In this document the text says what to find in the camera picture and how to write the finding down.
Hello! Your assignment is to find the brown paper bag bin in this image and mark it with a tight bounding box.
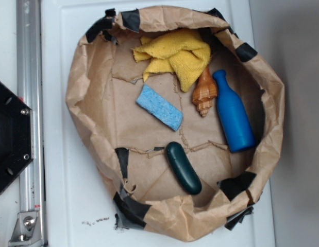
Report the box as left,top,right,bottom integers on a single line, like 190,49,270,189
65,6,284,242

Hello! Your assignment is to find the blue sponge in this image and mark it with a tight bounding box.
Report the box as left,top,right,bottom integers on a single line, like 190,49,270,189
136,84,183,131

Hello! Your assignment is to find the metal corner bracket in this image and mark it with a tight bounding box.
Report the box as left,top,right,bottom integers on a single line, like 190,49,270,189
8,211,42,246

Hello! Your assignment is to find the blue plastic bottle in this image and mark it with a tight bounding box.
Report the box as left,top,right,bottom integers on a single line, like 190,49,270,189
213,69,256,152

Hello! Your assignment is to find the white plastic tray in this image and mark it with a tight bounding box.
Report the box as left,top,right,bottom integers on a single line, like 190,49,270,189
40,0,276,247

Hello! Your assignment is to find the yellow microfibre cloth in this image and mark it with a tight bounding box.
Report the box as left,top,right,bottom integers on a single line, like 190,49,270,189
133,28,211,92

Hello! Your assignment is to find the orange plastic seashell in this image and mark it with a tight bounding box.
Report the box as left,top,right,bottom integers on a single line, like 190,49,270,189
192,65,218,117

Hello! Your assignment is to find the dark green plastic pickle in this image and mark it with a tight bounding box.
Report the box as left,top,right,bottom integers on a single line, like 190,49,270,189
165,142,202,195

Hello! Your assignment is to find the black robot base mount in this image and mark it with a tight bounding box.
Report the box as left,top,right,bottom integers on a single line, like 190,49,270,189
0,82,33,195

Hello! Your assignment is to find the aluminium extrusion rail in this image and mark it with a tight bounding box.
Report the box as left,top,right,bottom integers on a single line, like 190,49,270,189
16,1,48,246

